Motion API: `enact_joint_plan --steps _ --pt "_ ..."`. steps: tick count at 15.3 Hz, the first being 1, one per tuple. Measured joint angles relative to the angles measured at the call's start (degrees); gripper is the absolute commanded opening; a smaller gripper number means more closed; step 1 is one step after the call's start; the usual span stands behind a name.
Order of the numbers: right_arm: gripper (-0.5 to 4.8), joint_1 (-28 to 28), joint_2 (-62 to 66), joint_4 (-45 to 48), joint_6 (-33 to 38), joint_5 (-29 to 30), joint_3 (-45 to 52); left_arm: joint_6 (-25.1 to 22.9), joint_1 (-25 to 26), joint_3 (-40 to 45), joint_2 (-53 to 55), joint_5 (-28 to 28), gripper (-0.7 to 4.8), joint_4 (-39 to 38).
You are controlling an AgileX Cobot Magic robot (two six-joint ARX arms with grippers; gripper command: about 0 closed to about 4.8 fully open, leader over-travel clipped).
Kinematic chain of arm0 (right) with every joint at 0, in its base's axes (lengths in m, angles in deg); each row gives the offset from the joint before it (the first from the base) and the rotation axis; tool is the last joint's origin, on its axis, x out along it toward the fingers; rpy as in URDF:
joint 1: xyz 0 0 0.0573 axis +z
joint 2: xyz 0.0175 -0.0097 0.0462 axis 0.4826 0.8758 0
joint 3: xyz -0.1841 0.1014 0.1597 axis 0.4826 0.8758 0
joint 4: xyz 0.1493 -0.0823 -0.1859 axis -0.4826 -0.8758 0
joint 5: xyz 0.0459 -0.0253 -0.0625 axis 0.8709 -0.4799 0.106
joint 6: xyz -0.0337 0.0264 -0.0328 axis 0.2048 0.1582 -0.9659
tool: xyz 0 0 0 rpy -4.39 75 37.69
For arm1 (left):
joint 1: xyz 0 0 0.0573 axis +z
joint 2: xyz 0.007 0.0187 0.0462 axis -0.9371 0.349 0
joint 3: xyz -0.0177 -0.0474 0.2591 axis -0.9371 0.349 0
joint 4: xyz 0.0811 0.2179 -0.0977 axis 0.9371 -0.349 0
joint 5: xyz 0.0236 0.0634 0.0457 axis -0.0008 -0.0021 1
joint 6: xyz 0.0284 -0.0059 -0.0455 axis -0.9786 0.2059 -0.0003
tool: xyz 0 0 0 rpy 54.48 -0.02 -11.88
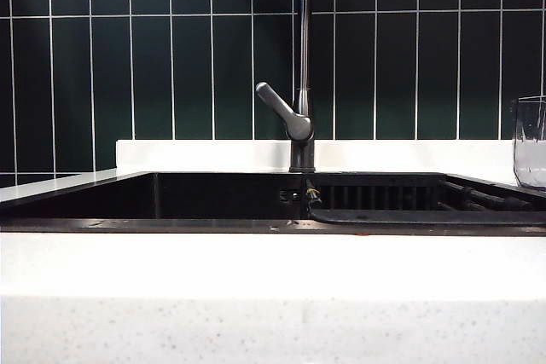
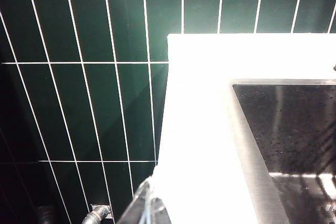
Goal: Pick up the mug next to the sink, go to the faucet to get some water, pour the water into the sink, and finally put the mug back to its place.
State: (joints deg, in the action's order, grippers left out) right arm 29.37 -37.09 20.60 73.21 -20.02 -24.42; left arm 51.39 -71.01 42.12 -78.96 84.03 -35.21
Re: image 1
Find black slatted drain rack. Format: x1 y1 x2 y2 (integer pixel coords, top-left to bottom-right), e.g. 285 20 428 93
305 174 546 227

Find grey metal faucet lever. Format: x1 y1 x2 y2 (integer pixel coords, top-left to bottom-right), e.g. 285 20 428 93
254 81 315 142

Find black kitchen sink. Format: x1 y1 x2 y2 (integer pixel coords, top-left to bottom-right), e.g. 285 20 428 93
0 170 546 236

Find black hose with yellow band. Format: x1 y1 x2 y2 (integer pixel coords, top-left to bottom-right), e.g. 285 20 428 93
303 182 322 206

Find grey metal faucet spout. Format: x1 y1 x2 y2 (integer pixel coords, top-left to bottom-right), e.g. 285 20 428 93
288 0 317 174

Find clear glass mug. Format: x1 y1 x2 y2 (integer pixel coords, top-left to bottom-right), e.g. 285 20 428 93
510 94 546 191

